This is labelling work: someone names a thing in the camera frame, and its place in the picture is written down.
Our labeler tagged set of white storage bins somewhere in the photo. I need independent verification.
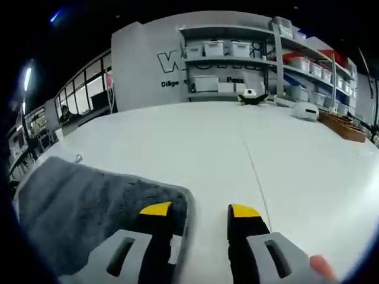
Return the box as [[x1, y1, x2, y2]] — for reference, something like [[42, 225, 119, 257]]
[[186, 17, 358, 115]]

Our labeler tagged person's right hand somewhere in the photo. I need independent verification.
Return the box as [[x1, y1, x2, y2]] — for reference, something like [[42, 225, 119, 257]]
[[309, 254, 338, 283]]

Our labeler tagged black monitor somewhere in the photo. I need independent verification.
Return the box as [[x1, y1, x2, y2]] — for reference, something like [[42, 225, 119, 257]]
[[89, 91, 113, 111]]

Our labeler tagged grey towel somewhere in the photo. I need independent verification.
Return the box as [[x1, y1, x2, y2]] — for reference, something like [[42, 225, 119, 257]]
[[12, 153, 196, 277]]

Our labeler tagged white rounded device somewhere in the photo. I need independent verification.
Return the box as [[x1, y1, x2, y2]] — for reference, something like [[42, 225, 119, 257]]
[[291, 102, 320, 122]]

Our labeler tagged wooden tray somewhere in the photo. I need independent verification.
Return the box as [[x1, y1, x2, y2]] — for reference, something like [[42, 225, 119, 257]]
[[317, 111, 368, 144]]

